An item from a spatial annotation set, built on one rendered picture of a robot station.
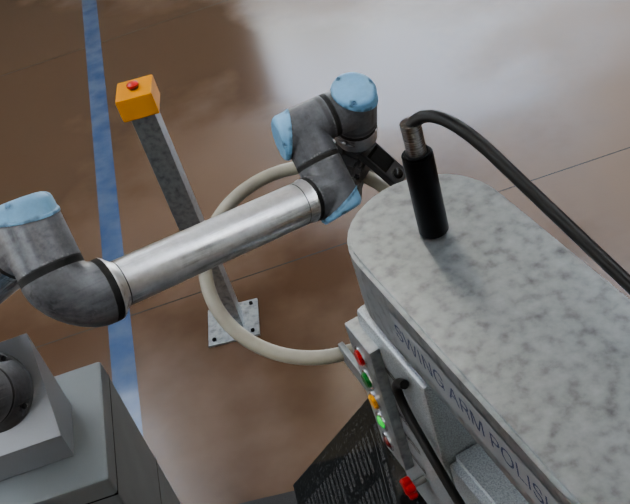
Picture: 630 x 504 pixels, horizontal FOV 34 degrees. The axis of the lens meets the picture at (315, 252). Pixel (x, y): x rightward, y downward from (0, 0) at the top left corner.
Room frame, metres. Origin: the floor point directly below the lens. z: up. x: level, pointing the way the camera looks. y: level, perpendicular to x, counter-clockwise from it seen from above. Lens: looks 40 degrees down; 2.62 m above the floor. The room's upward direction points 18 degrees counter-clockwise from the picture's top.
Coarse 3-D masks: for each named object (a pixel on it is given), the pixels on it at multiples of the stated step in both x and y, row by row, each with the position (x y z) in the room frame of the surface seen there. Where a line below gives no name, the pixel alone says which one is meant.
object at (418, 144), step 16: (400, 128) 1.02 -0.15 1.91; (416, 128) 1.01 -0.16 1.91; (416, 144) 1.01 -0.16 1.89; (416, 160) 1.01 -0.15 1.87; (432, 160) 1.01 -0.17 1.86; (416, 176) 1.00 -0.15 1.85; (432, 176) 1.00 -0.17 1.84; (416, 192) 1.01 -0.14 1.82; (432, 192) 1.00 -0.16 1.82; (416, 208) 1.01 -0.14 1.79; (432, 208) 1.00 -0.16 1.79; (432, 224) 1.00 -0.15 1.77; (448, 224) 1.02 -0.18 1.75
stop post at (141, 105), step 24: (120, 96) 2.87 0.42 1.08; (144, 96) 2.83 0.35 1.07; (144, 120) 2.86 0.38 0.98; (144, 144) 2.86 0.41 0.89; (168, 144) 2.87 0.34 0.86; (168, 168) 2.86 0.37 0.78; (168, 192) 2.86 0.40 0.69; (192, 192) 2.92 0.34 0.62; (192, 216) 2.86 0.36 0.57; (216, 288) 2.86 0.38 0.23; (240, 312) 2.89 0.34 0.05; (216, 336) 2.85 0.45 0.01
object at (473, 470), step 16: (400, 384) 0.93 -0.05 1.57; (400, 400) 0.95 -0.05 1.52; (416, 432) 0.92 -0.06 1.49; (432, 448) 0.90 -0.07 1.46; (480, 448) 0.90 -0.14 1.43; (432, 464) 0.88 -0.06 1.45; (464, 464) 0.88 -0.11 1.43; (480, 464) 0.87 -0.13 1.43; (448, 480) 0.86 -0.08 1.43; (464, 480) 0.86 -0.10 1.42; (480, 480) 0.84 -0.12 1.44; (496, 480) 0.84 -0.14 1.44; (464, 496) 0.87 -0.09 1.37; (480, 496) 0.83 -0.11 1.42; (496, 496) 0.81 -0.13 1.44; (512, 496) 0.80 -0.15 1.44
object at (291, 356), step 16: (256, 176) 1.86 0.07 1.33; (272, 176) 1.85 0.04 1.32; (368, 176) 1.80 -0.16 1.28; (240, 192) 1.83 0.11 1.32; (224, 208) 1.80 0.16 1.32; (208, 272) 1.67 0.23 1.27; (208, 288) 1.63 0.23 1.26; (208, 304) 1.60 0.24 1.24; (224, 320) 1.56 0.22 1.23; (240, 336) 1.52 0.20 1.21; (256, 352) 1.49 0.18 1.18; (272, 352) 1.47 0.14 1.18; (288, 352) 1.46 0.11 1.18; (304, 352) 1.45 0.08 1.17; (320, 352) 1.45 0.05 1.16; (336, 352) 1.44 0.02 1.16; (352, 352) 1.43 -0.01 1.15
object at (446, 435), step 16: (368, 320) 1.06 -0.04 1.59; (384, 336) 1.01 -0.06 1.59; (384, 352) 1.00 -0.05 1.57; (400, 368) 0.96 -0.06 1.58; (416, 384) 0.92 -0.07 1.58; (416, 400) 0.93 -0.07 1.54; (432, 400) 0.90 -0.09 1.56; (416, 416) 0.95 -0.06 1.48; (432, 416) 0.90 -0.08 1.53; (448, 416) 0.90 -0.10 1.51; (432, 432) 0.91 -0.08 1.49; (448, 432) 0.90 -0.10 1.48; (464, 432) 0.91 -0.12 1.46; (448, 448) 0.90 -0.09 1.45; (464, 448) 0.91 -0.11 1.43; (416, 464) 1.01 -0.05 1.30; (448, 464) 0.90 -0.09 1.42; (432, 480) 0.96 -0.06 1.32; (432, 496) 0.98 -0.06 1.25; (448, 496) 0.91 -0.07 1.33
